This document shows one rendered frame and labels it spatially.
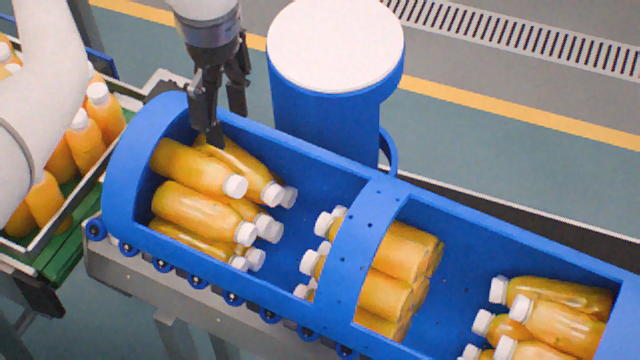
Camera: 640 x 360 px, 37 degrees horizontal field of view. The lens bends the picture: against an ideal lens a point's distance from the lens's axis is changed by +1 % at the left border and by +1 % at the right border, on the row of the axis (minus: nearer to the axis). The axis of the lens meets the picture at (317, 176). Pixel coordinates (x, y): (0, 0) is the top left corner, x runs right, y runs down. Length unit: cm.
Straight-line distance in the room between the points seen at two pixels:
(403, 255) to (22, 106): 79
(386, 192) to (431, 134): 162
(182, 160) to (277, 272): 27
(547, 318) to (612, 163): 168
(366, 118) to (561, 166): 124
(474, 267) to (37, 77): 97
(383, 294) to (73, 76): 73
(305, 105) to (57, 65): 103
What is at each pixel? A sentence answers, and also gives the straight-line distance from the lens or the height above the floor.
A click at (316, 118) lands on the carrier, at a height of 95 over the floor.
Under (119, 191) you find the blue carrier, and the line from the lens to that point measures 157.
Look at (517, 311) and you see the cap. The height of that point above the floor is 115.
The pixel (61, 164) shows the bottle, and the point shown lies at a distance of 190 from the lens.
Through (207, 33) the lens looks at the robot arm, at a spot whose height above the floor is 155.
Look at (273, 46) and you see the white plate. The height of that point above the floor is 104.
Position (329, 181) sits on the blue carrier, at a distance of 168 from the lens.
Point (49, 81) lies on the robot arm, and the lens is 88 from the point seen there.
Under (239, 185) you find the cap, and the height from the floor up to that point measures 115.
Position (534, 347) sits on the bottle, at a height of 113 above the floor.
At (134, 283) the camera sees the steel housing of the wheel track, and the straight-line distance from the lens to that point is 183.
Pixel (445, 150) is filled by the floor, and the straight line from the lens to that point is 304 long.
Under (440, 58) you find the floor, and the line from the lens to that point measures 329.
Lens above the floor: 244
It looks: 55 degrees down
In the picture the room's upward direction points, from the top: 4 degrees counter-clockwise
